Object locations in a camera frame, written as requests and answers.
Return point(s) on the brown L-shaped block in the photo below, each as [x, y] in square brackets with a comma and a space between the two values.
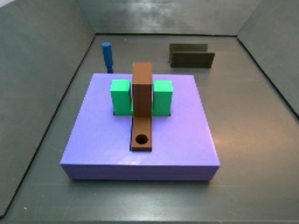
[142, 96]

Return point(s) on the left green block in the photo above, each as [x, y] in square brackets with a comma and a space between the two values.
[121, 95]

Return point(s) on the right green block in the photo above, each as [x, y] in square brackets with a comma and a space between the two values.
[164, 94]

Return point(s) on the green block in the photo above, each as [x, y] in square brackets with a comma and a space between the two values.
[164, 94]
[121, 95]

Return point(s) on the purple board block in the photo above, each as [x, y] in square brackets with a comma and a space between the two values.
[184, 153]

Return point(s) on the dark grey bracket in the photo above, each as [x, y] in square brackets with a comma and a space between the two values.
[190, 56]

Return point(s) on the blue peg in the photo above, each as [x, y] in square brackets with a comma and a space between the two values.
[107, 54]

